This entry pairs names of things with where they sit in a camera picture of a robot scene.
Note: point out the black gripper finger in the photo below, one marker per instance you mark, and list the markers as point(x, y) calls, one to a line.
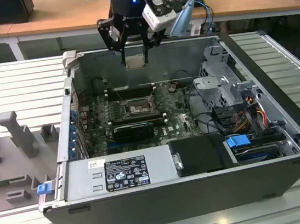
point(146, 54)
point(105, 37)

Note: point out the silver CPU plate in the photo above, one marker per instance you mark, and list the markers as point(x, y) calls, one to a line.
point(134, 62)

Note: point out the black RAM slot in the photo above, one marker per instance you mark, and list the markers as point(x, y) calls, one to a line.
point(137, 117)
point(129, 94)
point(129, 88)
point(137, 123)

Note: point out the CPU socket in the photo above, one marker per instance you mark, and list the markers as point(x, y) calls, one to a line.
point(136, 109)

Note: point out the blue expansion slot clip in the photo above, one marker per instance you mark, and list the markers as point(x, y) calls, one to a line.
point(73, 150)
point(72, 133)
point(72, 115)

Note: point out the grey case latch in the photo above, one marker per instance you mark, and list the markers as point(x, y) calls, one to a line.
point(70, 59)

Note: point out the round coin battery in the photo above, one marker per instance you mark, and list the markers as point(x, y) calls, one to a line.
point(171, 87)

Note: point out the pale blue teach pendant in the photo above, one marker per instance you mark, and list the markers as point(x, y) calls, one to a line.
point(182, 19)

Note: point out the wooden desk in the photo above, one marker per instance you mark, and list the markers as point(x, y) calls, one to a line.
point(57, 16)

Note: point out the green motherboard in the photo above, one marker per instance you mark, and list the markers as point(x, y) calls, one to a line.
point(171, 106)

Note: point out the silver metal drive cage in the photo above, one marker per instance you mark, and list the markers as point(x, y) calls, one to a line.
point(218, 86)

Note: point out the black plastic shroud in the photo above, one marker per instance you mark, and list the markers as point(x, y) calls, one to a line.
point(197, 154)

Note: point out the blue disk carrier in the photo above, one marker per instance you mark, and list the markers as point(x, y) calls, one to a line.
point(238, 141)

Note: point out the grey power supply unit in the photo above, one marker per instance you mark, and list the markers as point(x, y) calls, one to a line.
point(79, 182)

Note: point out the hard disk drive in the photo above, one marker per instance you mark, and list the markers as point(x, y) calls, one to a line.
point(255, 154)

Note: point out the black open PC case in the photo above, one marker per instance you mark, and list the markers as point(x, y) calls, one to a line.
point(152, 211)

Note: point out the grey parts rack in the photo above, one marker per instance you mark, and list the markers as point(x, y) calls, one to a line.
point(7, 164)

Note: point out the blue plastic latch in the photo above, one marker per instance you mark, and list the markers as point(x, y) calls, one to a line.
point(43, 189)

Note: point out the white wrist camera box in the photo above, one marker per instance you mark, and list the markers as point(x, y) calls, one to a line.
point(164, 19)

